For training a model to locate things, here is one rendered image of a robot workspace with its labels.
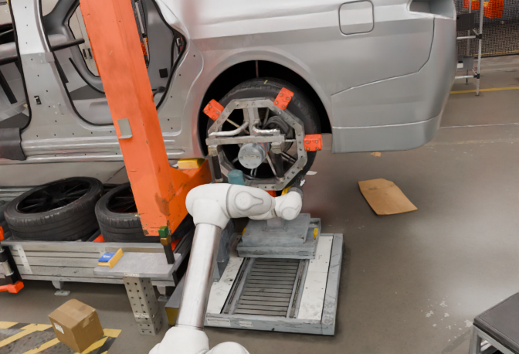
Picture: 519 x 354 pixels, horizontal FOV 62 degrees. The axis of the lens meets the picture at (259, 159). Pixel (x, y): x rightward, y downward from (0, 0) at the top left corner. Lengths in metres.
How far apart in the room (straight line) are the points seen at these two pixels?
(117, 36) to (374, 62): 1.25
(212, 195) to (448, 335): 1.38
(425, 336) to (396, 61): 1.36
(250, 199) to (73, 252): 1.59
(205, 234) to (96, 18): 1.07
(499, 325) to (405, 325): 0.57
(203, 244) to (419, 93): 1.37
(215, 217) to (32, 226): 1.76
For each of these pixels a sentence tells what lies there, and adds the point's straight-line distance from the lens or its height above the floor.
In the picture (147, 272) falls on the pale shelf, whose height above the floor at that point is 0.45.
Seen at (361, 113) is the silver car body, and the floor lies 0.97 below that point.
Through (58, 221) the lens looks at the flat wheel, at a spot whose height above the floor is 0.45.
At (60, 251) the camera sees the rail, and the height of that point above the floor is 0.34.
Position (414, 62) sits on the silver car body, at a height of 1.22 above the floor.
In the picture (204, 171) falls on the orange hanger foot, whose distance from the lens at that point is 2.80.
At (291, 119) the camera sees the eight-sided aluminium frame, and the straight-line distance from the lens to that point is 2.33.
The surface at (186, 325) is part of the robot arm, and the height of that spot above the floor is 0.65.
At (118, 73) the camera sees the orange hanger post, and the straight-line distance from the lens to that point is 2.13.
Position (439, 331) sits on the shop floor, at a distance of 2.46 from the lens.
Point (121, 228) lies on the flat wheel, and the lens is 2.79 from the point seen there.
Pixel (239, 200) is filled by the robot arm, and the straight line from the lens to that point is 1.61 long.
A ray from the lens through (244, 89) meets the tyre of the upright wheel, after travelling 2.43.
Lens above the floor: 1.70
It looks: 22 degrees down
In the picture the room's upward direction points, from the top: 8 degrees counter-clockwise
